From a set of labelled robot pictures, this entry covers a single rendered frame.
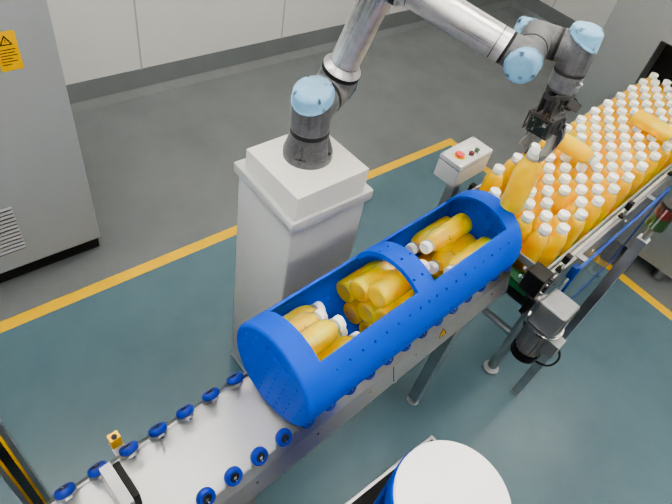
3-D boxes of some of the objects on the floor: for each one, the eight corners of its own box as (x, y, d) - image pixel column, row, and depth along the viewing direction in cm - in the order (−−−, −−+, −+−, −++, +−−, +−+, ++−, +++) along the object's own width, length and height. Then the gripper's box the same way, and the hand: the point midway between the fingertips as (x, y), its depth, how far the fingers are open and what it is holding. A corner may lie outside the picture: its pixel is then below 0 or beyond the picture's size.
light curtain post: (58, 543, 196) (-219, 188, 72) (74, 532, 200) (-163, 172, 75) (65, 558, 194) (-207, 216, 69) (82, 546, 197) (-150, 198, 72)
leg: (404, 399, 257) (445, 322, 211) (412, 392, 260) (454, 315, 214) (413, 408, 254) (456, 333, 208) (421, 401, 257) (465, 325, 211)
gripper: (531, 83, 135) (501, 154, 150) (571, 105, 129) (536, 177, 145) (549, 74, 139) (519, 145, 154) (589, 95, 134) (553, 166, 149)
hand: (535, 153), depth 150 cm, fingers closed on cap, 4 cm apart
